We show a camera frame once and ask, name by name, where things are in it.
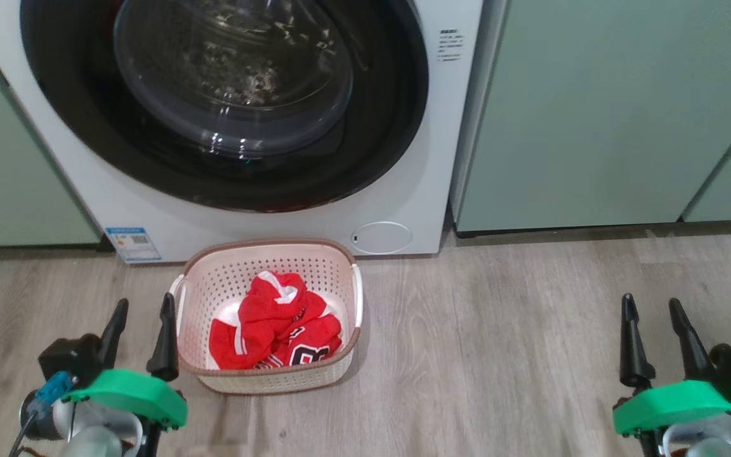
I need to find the green cabinet on left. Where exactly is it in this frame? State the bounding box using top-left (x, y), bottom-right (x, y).
top-left (0, 73), bottom-right (101, 248)

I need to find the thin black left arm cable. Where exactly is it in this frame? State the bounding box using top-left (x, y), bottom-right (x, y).
top-left (9, 409), bottom-right (40, 457)

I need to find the red sports jersey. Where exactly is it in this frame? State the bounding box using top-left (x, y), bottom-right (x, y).
top-left (209, 271), bottom-right (343, 371)

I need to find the green cabinet on right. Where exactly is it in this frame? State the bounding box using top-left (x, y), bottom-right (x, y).
top-left (453, 0), bottom-right (731, 233)

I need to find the black round washing machine door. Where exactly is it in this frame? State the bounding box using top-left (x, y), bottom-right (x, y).
top-left (20, 0), bottom-right (430, 213)

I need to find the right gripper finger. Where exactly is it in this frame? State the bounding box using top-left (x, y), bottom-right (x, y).
top-left (619, 294), bottom-right (656, 389)
top-left (669, 298), bottom-right (716, 383)

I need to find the round white filter cover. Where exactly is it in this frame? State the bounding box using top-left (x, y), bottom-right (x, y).
top-left (351, 221), bottom-right (413, 256)

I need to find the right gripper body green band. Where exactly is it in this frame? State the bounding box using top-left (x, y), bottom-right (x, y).
top-left (613, 380), bottom-right (731, 435)

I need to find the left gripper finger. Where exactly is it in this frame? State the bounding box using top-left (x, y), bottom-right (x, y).
top-left (96, 298), bottom-right (129, 373)
top-left (147, 293), bottom-right (180, 381)

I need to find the white front-load washing machine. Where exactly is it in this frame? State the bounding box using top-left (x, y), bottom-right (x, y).
top-left (0, 0), bottom-right (485, 264)

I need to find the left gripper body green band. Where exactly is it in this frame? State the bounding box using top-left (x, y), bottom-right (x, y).
top-left (64, 369), bottom-right (187, 429)

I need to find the blue energy label sticker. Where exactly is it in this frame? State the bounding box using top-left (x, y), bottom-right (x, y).
top-left (104, 227), bottom-right (162, 263)

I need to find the green cabinet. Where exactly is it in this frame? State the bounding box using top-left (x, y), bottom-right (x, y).
top-left (453, 0), bottom-right (731, 233)
top-left (0, 73), bottom-right (101, 248)

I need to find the cream perforated plastic laundry basket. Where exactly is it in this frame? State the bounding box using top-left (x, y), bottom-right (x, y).
top-left (169, 238), bottom-right (364, 395)

